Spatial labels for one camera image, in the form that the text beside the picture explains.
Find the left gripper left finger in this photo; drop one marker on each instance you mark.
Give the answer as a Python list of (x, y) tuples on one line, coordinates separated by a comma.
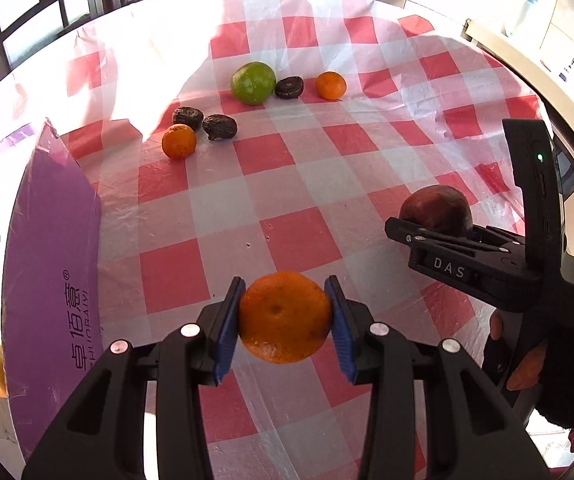
[(99, 431)]

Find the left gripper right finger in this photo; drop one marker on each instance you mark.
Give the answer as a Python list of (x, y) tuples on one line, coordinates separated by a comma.
[(472, 432)]

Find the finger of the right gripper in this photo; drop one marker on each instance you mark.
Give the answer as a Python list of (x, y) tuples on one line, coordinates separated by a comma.
[(409, 233), (492, 235)]

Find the dark red apple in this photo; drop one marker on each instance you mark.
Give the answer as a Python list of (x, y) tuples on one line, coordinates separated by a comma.
[(439, 208)]

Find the small orange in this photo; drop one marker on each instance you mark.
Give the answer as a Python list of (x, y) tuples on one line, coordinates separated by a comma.
[(330, 86), (178, 142)]

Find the dark passion fruit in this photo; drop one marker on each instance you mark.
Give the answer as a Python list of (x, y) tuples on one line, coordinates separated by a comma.
[(219, 127), (289, 88), (188, 116)]

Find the right hand black glove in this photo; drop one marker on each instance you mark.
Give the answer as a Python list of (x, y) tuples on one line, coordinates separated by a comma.
[(550, 366)]

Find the purple cardboard box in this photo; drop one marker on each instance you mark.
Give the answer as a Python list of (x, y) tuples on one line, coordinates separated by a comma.
[(49, 324)]

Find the pink checkered tablecloth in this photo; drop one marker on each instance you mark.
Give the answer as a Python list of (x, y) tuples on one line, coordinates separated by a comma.
[(306, 185)]

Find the green apple on table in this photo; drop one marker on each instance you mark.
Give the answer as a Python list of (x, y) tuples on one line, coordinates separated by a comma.
[(253, 83)]

